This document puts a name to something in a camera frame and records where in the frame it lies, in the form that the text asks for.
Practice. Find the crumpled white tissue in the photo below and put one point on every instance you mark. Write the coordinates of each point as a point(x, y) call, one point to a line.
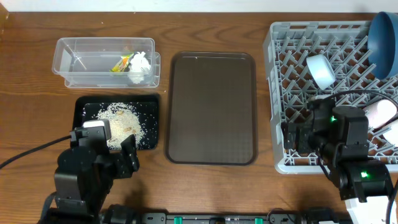
point(138, 67)

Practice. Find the brown serving tray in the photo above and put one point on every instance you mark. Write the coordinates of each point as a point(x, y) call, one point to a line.
point(212, 117)

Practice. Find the dark blue plate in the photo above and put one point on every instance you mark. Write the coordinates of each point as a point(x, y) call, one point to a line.
point(382, 41)

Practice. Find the grey dishwasher rack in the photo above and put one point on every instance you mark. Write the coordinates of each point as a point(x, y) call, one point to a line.
point(286, 48)

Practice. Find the rice food scraps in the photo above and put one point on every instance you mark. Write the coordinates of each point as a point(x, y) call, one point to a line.
point(127, 119)

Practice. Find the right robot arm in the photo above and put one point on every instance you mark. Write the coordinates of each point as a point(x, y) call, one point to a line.
point(339, 137)

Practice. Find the light green cup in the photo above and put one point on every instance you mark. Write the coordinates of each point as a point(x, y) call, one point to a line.
point(390, 132)

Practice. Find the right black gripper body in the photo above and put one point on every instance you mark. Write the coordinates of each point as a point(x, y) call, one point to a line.
point(305, 142)

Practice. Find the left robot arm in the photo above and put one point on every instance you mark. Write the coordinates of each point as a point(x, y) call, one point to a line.
point(83, 179)

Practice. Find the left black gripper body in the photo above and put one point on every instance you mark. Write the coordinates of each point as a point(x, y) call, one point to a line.
point(123, 166)

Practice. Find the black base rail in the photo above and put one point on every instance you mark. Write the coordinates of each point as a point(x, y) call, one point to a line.
point(317, 215)

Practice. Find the light blue bowl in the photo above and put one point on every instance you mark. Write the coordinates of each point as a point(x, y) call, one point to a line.
point(321, 71)

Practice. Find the yellow snack wrapper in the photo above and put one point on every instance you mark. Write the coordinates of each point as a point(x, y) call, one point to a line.
point(123, 64)

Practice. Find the clear plastic bin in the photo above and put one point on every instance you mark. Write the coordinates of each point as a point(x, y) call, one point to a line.
point(84, 62)

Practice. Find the pink cup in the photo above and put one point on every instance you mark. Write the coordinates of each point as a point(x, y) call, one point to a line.
point(379, 113)

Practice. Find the black waste tray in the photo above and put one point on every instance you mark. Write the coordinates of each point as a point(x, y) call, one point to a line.
point(88, 106)

